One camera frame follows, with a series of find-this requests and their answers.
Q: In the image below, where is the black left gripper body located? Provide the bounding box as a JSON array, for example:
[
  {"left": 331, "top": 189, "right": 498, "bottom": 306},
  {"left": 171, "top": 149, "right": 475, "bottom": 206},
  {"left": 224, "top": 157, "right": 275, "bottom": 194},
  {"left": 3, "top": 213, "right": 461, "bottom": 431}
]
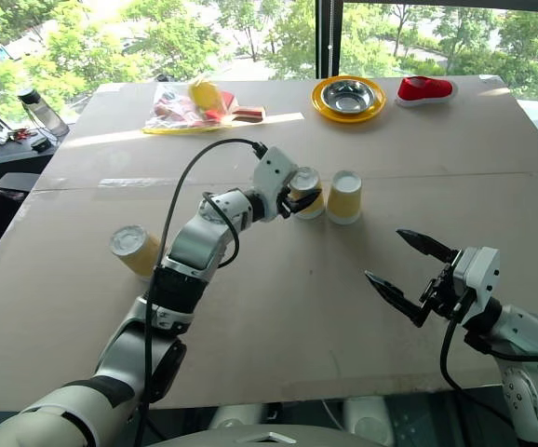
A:
[{"left": 276, "top": 184, "right": 303, "bottom": 220}]

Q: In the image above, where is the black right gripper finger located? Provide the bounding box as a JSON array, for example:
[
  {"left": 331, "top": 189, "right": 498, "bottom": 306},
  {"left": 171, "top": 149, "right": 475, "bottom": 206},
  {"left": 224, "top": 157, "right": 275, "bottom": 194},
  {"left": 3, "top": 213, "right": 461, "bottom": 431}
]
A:
[
  {"left": 364, "top": 270, "right": 431, "bottom": 328},
  {"left": 396, "top": 228, "right": 459, "bottom": 264}
]

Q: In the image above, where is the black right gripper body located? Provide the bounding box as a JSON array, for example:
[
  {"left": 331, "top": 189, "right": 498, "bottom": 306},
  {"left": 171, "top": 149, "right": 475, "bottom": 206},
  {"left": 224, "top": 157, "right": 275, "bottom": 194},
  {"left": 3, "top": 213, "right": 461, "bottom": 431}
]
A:
[{"left": 417, "top": 250, "right": 465, "bottom": 327}]

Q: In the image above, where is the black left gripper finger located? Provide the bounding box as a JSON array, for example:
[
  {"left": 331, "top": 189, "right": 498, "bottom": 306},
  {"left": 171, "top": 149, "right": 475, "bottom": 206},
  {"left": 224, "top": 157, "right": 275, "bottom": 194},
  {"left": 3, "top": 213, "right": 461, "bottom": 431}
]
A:
[{"left": 289, "top": 187, "right": 325, "bottom": 211}]

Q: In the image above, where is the yellow white paper cup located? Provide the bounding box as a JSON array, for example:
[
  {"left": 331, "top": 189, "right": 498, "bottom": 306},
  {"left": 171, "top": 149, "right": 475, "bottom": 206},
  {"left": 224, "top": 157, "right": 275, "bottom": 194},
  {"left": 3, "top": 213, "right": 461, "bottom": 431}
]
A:
[
  {"left": 289, "top": 166, "right": 326, "bottom": 221},
  {"left": 109, "top": 224, "right": 162, "bottom": 277},
  {"left": 326, "top": 169, "right": 363, "bottom": 225}
]

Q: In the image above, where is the yellow round plate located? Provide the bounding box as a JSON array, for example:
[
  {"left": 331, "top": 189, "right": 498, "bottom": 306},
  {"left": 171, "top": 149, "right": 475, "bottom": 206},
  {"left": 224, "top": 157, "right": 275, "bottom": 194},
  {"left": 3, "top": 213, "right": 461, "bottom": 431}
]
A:
[{"left": 310, "top": 74, "right": 387, "bottom": 124}]

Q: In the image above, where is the brown red toy block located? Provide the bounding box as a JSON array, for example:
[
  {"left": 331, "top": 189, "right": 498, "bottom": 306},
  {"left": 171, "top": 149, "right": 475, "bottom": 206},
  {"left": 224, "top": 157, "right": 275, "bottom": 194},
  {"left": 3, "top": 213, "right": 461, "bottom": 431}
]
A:
[{"left": 231, "top": 105, "right": 268, "bottom": 125}]

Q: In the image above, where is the steel bowl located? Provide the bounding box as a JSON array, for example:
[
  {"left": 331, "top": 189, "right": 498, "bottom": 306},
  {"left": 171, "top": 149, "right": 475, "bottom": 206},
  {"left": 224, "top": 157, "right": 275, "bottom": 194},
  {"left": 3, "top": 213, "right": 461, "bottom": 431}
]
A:
[{"left": 320, "top": 78, "right": 376, "bottom": 115}]

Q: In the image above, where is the white rounded shape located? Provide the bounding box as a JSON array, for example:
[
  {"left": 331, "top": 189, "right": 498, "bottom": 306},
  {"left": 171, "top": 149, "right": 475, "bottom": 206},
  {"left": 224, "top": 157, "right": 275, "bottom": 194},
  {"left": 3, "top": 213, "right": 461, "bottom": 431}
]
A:
[
  {"left": 343, "top": 398, "right": 396, "bottom": 446},
  {"left": 210, "top": 403, "right": 270, "bottom": 430}
]

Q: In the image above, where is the yellow toy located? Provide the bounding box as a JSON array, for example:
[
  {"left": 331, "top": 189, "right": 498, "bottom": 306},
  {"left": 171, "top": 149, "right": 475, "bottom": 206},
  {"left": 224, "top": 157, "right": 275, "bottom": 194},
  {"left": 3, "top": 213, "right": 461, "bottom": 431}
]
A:
[{"left": 188, "top": 76, "right": 223, "bottom": 113}]

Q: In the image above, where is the clear plastic bag of toys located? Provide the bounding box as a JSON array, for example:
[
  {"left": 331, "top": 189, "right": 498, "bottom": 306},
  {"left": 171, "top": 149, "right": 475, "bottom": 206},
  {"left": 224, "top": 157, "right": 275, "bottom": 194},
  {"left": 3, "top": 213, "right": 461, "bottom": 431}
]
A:
[{"left": 141, "top": 76, "right": 238, "bottom": 136}]

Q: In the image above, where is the red white shoe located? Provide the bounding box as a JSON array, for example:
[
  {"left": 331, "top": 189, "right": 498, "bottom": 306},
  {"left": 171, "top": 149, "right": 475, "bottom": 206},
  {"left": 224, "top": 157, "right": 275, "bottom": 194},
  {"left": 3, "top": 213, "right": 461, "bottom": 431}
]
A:
[{"left": 395, "top": 75, "right": 459, "bottom": 108}]

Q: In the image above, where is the grey robot body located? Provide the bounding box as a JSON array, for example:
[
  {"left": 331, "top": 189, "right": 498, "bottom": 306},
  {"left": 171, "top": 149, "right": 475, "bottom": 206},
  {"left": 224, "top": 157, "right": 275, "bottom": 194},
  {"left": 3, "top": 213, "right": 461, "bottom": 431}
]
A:
[{"left": 147, "top": 422, "right": 386, "bottom": 447}]

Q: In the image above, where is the clear water bottle black lid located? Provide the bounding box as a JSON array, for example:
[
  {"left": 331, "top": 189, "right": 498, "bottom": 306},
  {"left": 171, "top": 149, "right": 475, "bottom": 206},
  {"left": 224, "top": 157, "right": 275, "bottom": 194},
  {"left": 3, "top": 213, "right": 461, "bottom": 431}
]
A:
[{"left": 16, "top": 87, "right": 71, "bottom": 139}]

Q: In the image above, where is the dark side table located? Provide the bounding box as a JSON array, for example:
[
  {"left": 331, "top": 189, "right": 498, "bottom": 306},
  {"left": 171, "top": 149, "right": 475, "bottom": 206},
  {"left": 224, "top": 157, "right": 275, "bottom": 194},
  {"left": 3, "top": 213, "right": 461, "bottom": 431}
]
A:
[{"left": 0, "top": 128, "right": 61, "bottom": 187}]

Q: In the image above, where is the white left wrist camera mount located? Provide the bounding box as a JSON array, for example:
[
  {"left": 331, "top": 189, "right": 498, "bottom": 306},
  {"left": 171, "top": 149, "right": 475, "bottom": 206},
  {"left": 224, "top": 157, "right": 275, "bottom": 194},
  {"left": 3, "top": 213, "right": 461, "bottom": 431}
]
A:
[{"left": 251, "top": 146, "right": 298, "bottom": 220}]

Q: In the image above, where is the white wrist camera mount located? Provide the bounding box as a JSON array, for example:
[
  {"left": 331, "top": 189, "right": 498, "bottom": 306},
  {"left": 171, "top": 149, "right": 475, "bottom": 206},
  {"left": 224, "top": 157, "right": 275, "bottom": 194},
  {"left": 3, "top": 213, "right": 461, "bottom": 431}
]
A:
[
  {"left": 452, "top": 246, "right": 502, "bottom": 327},
  {"left": 251, "top": 146, "right": 298, "bottom": 220}
]

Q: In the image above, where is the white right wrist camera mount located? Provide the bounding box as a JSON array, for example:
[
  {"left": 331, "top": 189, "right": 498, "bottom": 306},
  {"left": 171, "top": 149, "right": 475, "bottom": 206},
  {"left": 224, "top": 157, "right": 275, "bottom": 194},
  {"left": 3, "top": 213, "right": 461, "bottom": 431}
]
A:
[{"left": 452, "top": 246, "right": 502, "bottom": 327}]

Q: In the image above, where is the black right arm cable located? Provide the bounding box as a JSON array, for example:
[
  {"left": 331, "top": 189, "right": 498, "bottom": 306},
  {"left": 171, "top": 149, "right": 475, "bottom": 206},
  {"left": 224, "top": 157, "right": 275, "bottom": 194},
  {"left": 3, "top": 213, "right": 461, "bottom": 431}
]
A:
[{"left": 439, "top": 288, "right": 531, "bottom": 434}]

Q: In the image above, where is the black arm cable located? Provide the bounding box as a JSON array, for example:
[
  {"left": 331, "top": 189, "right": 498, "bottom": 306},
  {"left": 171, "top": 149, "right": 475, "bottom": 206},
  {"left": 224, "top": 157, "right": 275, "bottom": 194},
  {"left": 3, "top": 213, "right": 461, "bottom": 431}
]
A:
[
  {"left": 439, "top": 288, "right": 531, "bottom": 434},
  {"left": 136, "top": 138, "right": 269, "bottom": 447}
]

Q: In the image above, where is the dark window frame post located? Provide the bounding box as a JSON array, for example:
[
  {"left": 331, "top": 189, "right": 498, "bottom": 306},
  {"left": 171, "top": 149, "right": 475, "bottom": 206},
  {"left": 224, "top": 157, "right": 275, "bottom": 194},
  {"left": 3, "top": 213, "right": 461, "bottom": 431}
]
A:
[{"left": 315, "top": 0, "right": 344, "bottom": 80}]

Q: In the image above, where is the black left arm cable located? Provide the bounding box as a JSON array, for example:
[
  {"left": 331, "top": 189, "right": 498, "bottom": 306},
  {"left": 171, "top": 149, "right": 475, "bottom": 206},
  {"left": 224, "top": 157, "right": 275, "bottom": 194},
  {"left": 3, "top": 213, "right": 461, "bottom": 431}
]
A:
[{"left": 136, "top": 138, "right": 269, "bottom": 447}]

